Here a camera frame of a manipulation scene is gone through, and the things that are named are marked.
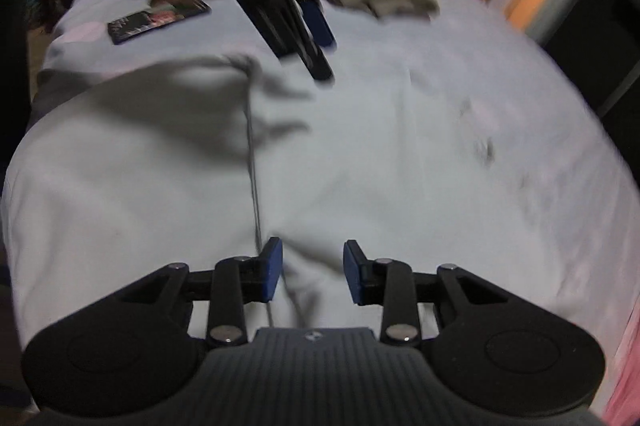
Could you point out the dark printed card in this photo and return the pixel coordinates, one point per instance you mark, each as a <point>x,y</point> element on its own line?
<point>155,18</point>

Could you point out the white sweater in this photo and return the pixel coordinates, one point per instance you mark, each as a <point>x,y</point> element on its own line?
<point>150,181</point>

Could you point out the black wardrobe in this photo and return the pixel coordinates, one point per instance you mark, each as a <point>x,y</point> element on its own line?
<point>615,6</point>

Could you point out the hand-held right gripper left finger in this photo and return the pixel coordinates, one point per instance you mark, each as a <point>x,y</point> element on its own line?
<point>272,271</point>

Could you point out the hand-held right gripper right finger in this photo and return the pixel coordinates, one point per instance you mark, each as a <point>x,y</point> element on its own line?
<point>352,273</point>

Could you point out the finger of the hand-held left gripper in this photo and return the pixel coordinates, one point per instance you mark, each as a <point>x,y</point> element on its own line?
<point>317,23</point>
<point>302,48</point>

